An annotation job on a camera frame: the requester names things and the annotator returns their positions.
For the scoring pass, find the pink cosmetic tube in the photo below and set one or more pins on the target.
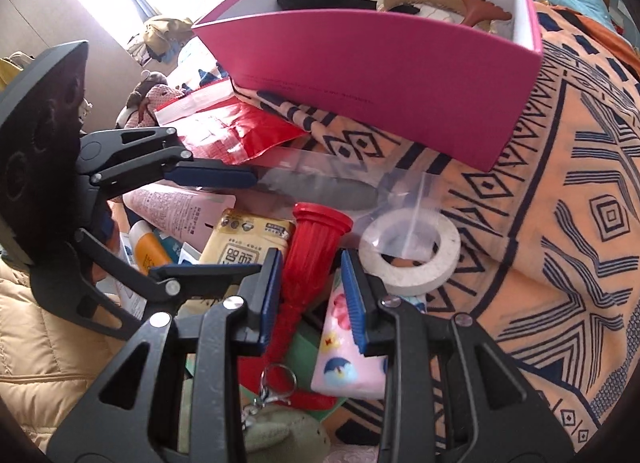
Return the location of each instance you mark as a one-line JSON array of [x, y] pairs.
[[186, 215]]

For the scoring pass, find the black cloth garment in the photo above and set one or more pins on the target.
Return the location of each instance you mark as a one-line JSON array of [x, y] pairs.
[[294, 5]]

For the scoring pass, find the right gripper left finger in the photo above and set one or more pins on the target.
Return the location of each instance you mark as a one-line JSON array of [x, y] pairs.
[[261, 293]]

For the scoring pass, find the orange patterned blanket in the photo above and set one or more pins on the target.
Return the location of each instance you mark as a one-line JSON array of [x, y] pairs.
[[549, 259]]

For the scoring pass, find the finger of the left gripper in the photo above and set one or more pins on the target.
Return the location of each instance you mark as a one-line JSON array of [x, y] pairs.
[[212, 177], [208, 278]]

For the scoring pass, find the pink grey plush toy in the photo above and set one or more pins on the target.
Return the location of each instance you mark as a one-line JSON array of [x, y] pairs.
[[151, 94]]

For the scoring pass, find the pink floral tissue pack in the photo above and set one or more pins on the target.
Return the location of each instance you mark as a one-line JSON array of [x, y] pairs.
[[340, 369]]

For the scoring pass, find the white tape roll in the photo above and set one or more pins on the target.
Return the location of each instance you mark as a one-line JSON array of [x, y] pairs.
[[413, 251]]

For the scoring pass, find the orange folded cloth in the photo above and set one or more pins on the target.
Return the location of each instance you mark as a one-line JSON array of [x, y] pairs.
[[610, 40]]

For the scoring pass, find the beige padded jacket sleeve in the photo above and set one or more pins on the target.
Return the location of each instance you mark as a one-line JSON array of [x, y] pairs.
[[47, 363]]

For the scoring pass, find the yellow wet wipes pack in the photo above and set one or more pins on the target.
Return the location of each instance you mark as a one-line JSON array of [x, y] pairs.
[[240, 238]]

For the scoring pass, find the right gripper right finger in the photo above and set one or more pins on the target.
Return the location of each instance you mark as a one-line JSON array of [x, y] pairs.
[[372, 327]]

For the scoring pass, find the green plush keychain toy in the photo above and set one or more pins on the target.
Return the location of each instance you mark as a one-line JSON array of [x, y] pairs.
[[273, 431]]

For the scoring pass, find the red plastic bag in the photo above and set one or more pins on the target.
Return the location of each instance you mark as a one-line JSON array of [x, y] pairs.
[[214, 122]]

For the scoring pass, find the pink cardboard storage box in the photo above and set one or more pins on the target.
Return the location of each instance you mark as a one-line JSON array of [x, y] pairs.
[[455, 89]]

